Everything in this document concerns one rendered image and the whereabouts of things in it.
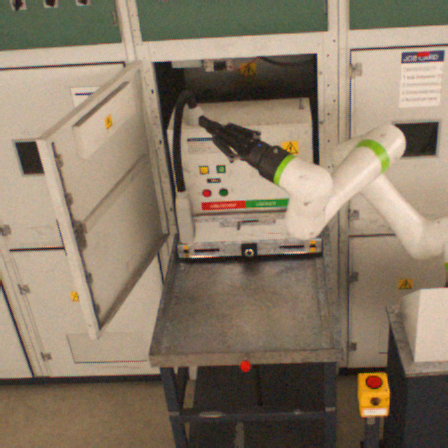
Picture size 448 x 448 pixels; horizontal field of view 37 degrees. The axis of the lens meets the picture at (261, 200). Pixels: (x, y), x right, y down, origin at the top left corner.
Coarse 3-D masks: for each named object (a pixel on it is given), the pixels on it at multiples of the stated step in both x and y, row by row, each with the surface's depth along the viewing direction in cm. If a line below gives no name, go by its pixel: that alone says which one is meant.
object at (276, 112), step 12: (204, 108) 237; (216, 108) 237; (228, 108) 236; (240, 108) 235; (252, 108) 235; (264, 108) 234; (276, 108) 234; (288, 108) 233; (216, 120) 228; (228, 120) 228; (240, 120) 227; (252, 120) 226; (264, 120) 226; (276, 120) 225; (288, 120) 225; (300, 120) 224; (168, 144) 226
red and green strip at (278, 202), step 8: (232, 200) 237; (240, 200) 237; (248, 200) 237; (256, 200) 237; (264, 200) 237; (272, 200) 237; (280, 200) 237; (208, 208) 239; (216, 208) 239; (224, 208) 239; (232, 208) 239; (240, 208) 239; (248, 208) 239
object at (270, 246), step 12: (180, 240) 249; (252, 240) 246; (264, 240) 246; (276, 240) 246; (288, 240) 245; (300, 240) 245; (180, 252) 249; (204, 252) 249; (216, 252) 248; (228, 252) 248; (240, 252) 248; (264, 252) 248; (276, 252) 248; (312, 252) 248
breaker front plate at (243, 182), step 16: (256, 128) 222; (272, 128) 222; (288, 128) 222; (304, 128) 222; (272, 144) 225; (304, 144) 225; (192, 160) 229; (208, 160) 229; (224, 160) 229; (304, 160) 228; (192, 176) 232; (208, 176) 232; (224, 176) 232; (240, 176) 232; (256, 176) 232; (192, 192) 236; (240, 192) 236; (256, 192) 235; (272, 192) 235; (192, 208) 239; (256, 208) 239; (272, 208) 239; (208, 224) 243; (224, 224) 243; (240, 224) 243; (256, 224) 242; (272, 224) 242; (208, 240) 247; (224, 240) 247; (240, 240) 247
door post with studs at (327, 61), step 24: (336, 0) 217; (336, 24) 221; (336, 48) 226; (336, 72) 230; (336, 96) 235; (336, 120) 240; (336, 144) 245; (336, 216) 262; (336, 240) 268; (336, 264) 275; (336, 288) 282
